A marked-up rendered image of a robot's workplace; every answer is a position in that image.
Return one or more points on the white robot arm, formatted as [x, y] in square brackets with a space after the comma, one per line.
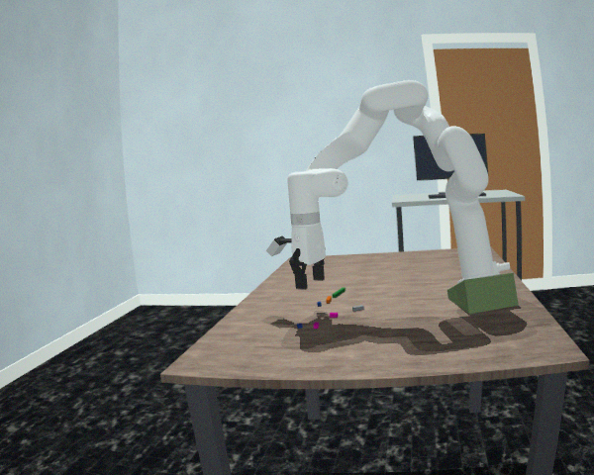
[469, 180]

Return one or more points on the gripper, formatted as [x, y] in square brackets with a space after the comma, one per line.
[310, 246]

